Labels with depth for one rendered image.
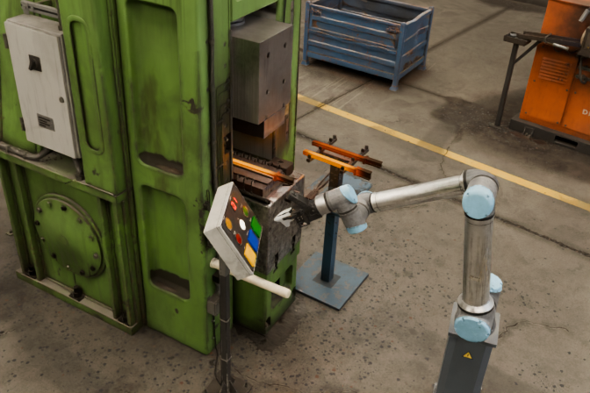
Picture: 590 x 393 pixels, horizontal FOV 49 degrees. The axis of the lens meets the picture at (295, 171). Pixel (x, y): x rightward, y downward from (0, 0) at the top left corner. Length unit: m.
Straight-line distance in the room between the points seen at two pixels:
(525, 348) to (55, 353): 2.65
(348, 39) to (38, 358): 4.51
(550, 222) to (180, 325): 2.87
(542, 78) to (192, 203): 3.94
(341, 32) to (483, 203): 4.66
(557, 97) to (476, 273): 3.67
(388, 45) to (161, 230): 3.95
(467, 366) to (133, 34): 2.16
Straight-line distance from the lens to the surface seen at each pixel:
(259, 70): 2.87
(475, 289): 2.79
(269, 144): 3.53
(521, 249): 4.79
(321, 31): 7.08
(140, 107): 3.10
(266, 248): 3.37
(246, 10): 2.95
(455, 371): 3.31
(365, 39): 6.86
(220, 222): 2.62
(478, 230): 2.62
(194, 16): 2.66
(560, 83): 6.17
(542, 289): 4.50
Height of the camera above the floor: 2.75
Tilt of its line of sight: 32 degrees down
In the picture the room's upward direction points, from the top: 3 degrees clockwise
